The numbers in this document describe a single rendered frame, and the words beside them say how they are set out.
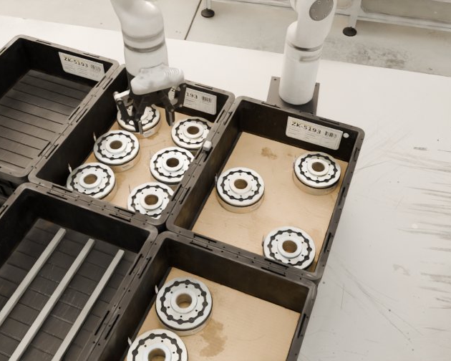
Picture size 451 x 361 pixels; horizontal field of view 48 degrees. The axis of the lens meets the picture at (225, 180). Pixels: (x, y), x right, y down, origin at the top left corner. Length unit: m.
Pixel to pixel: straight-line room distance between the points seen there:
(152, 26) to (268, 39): 2.15
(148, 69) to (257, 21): 2.25
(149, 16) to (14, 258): 0.55
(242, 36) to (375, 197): 1.82
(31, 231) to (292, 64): 0.71
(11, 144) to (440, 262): 1.03
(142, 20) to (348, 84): 0.91
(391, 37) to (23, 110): 2.26
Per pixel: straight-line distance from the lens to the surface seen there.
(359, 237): 1.25
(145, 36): 0.85
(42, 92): 1.41
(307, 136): 1.18
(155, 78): 0.86
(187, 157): 1.14
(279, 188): 1.13
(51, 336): 1.00
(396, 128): 1.52
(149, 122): 1.23
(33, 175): 1.07
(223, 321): 0.96
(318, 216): 1.10
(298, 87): 1.33
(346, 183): 1.04
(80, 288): 1.02
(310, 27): 1.22
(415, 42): 3.15
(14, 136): 1.31
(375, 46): 3.04
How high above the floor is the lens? 1.71
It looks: 51 degrees down
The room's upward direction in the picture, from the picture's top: 2 degrees clockwise
